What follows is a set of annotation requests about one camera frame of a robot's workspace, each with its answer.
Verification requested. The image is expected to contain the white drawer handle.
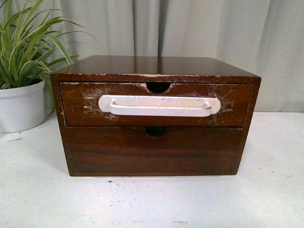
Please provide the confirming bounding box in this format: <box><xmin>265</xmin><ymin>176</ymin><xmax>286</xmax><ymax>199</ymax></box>
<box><xmin>98</xmin><ymin>95</ymin><xmax>221</xmax><ymax>117</ymax></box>

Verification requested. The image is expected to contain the wooden drawer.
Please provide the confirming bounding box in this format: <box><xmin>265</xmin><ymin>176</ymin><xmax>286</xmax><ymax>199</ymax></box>
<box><xmin>62</xmin><ymin>127</ymin><xmax>243</xmax><ymax>177</ymax></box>
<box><xmin>60</xmin><ymin>82</ymin><xmax>253</xmax><ymax>127</ymax></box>

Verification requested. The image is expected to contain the dark wooden drawer cabinet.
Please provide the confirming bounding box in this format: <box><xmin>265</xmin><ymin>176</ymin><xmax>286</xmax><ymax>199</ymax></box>
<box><xmin>50</xmin><ymin>56</ymin><xmax>261</xmax><ymax>168</ymax></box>

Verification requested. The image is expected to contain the white plant pot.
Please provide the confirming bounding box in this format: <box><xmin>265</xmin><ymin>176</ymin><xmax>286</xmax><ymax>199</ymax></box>
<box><xmin>0</xmin><ymin>80</ymin><xmax>45</xmax><ymax>133</ymax></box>

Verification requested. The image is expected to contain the white curtain backdrop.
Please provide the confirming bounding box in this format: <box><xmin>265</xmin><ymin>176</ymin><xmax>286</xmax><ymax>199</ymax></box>
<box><xmin>0</xmin><ymin>0</ymin><xmax>304</xmax><ymax>117</ymax></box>

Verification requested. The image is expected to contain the green spider plant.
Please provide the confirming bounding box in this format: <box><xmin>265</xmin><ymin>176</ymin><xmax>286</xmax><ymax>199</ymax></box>
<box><xmin>0</xmin><ymin>0</ymin><xmax>96</xmax><ymax>90</ymax></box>

